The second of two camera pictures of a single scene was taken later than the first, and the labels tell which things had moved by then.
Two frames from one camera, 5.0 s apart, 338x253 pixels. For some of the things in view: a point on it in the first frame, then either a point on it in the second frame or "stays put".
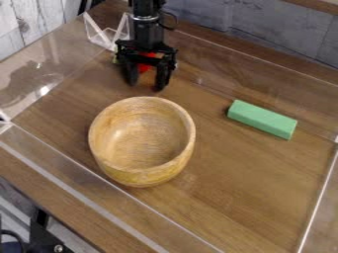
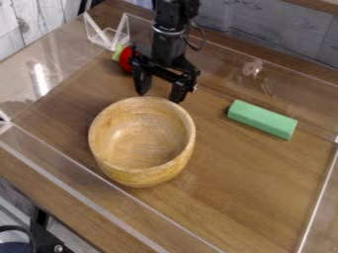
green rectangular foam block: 264,119 stays put
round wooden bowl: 142,137 stays put
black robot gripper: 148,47 to 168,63
